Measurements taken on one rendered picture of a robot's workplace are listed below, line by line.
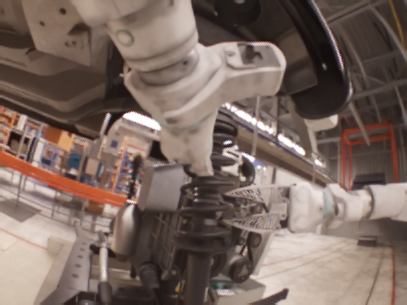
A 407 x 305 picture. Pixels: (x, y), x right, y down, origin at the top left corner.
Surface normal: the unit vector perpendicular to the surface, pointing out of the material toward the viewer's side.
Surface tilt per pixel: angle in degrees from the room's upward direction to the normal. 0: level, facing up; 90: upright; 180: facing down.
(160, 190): 90
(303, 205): 96
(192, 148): 122
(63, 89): 104
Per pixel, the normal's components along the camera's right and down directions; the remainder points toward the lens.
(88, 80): 0.54, 0.17
